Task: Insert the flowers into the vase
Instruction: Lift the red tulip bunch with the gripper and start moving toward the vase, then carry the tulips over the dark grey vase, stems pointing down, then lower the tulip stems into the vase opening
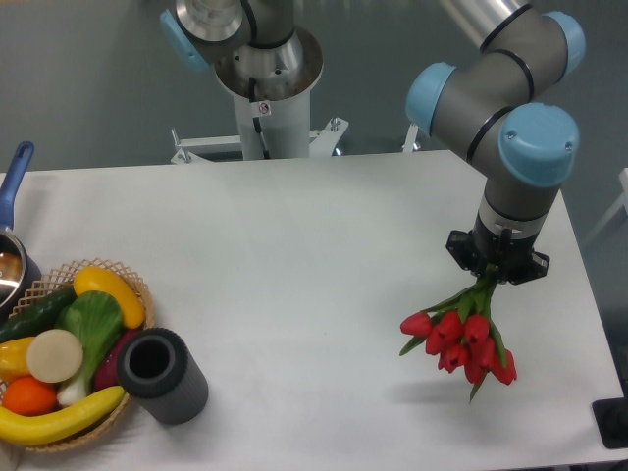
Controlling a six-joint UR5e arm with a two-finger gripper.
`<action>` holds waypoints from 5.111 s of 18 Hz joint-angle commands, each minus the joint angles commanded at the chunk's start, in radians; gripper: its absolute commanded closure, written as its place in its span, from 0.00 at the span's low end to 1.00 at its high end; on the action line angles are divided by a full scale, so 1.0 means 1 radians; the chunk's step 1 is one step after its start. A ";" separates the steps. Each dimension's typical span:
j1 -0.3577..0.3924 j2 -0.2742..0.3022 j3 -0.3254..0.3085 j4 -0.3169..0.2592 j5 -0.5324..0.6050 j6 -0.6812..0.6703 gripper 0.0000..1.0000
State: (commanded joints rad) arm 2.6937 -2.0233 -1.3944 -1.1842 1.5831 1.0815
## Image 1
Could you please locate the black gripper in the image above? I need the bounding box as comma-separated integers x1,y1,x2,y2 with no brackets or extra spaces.
445,216,550,285

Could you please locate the red tulip bouquet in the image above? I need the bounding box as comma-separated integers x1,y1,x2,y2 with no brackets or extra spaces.
399,275,518,399

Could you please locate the dark grey ribbed vase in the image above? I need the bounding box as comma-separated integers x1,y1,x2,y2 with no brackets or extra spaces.
117,328,209,425

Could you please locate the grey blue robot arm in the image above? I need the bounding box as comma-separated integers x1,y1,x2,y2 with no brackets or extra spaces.
405,1,586,285

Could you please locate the white chair leg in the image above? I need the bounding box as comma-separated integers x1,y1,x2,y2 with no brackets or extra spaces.
582,168,628,246

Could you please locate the black device at edge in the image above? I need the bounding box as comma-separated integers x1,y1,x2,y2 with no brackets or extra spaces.
592,397,627,449

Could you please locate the yellow squash upper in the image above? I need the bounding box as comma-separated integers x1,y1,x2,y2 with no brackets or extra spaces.
73,266,145,329

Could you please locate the green bok choy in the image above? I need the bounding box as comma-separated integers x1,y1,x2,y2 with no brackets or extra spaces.
55,290,123,407

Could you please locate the purple sweet potato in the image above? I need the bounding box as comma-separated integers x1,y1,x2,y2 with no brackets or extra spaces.
92,329,140,392

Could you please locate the woven wicker basket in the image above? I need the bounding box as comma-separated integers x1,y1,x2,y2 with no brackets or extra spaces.
1,258,154,451

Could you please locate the beige round disc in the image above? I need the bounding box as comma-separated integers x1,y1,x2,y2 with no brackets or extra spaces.
26,329,83,384

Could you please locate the green cucumber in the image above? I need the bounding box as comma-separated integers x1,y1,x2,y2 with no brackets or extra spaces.
1,287,77,342

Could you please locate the orange fruit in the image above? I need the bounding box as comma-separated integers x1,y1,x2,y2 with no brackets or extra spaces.
2,376,57,416

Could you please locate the yellow pepper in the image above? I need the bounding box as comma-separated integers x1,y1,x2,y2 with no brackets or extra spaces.
0,337,34,383

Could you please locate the yellow banana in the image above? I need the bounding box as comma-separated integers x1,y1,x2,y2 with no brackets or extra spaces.
1,386,126,446

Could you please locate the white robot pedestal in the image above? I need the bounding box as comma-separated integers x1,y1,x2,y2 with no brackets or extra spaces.
158,0,325,161

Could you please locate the white metal base frame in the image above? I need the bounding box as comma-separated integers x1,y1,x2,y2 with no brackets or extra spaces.
170,117,423,165

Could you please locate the blue handled pot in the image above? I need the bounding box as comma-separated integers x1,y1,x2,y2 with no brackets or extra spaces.
1,141,41,324

